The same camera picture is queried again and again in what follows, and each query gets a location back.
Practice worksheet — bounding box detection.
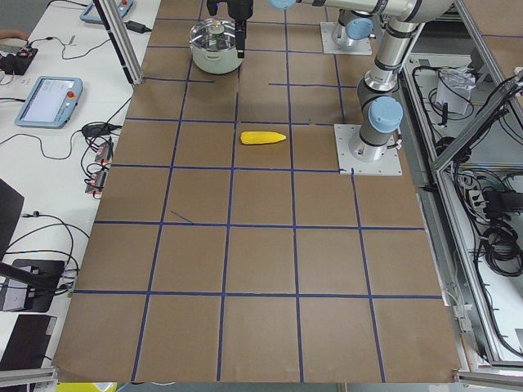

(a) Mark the black power adapter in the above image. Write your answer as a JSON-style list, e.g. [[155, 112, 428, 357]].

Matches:
[[125, 20, 152, 33]]

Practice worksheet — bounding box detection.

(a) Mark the aluminium frame post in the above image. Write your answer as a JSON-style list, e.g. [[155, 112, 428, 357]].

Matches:
[[93, 0, 143, 86]]

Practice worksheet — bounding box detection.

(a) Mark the far blue teach pendant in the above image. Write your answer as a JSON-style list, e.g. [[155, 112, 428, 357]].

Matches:
[[79, 0, 138, 24]]

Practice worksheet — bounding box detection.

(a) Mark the blue teach pendant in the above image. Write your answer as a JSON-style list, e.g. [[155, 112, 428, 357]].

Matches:
[[79, 0, 138, 24], [14, 76, 83, 129]]

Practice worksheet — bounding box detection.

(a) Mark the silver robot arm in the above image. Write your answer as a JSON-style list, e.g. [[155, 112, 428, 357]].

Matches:
[[307, 1, 453, 163], [203, 0, 373, 60]]

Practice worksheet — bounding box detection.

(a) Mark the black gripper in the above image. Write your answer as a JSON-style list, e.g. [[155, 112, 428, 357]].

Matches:
[[206, 0, 253, 58]]

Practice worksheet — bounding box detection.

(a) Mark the yellow corn cob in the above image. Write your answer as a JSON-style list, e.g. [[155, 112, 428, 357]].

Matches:
[[240, 131, 287, 145]]

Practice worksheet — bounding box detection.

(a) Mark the white cooking pot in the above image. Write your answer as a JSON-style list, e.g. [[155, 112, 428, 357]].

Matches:
[[190, 45, 243, 74]]

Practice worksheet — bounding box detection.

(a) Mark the glass pot lid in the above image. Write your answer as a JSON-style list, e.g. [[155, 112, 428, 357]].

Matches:
[[190, 18, 235, 52]]

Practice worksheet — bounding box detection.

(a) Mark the near blue teach pendant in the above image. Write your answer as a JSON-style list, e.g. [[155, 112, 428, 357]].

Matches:
[[14, 76, 83, 129]]

